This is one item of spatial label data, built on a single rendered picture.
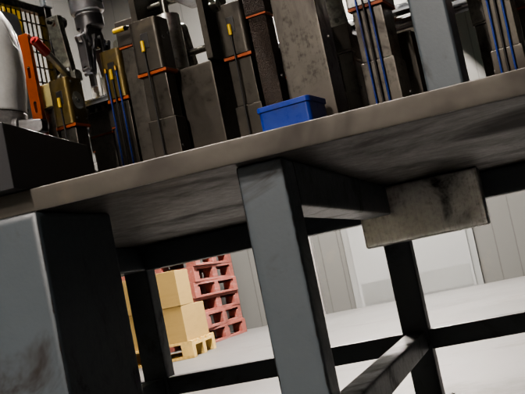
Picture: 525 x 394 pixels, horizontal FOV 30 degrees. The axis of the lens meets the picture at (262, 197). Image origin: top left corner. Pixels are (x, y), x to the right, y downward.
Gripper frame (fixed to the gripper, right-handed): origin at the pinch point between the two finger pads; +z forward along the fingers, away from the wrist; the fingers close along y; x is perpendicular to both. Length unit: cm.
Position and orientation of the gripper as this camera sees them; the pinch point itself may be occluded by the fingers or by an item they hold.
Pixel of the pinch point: (102, 89)
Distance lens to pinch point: 261.6
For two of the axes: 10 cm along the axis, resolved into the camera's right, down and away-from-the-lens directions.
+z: 2.0, 9.8, -0.9
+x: -8.9, 2.2, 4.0
